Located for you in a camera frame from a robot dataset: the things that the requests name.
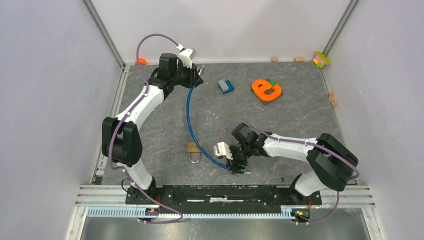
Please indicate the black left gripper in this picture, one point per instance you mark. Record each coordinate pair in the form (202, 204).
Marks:
(194, 80)

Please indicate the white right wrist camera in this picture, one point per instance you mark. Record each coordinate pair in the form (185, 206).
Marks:
(222, 149)

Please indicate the small wooden block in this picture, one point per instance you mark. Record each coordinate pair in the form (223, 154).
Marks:
(299, 59)
(274, 59)

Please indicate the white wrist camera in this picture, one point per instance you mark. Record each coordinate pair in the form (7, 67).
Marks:
(222, 149)
(186, 55)

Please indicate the orange round cap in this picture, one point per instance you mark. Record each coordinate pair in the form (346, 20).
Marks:
(140, 61)

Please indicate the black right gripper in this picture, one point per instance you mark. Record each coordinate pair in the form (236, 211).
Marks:
(232, 164)

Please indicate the brass padlock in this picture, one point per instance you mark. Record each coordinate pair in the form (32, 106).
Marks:
(194, 152)

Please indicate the curved wooden block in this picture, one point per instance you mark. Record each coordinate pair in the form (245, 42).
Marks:
(332, 99)

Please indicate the stacked coloured toy bricks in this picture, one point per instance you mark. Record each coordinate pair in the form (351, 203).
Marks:
(321, 60)

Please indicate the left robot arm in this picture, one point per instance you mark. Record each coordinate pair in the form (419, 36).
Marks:
(121, 141)

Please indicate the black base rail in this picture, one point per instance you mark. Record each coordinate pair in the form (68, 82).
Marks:
(221, 199)

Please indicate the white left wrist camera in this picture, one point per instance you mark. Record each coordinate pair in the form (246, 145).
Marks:
(186, 55)

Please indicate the small key on ring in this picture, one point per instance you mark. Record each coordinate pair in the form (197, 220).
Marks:
(251, 122)

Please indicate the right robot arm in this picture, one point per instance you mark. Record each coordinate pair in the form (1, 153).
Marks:
(332, 164)

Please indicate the orange letter e block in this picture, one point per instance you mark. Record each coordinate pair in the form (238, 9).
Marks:
(260, 86)

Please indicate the blue toy brick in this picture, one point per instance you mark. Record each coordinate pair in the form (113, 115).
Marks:
(225, 86)

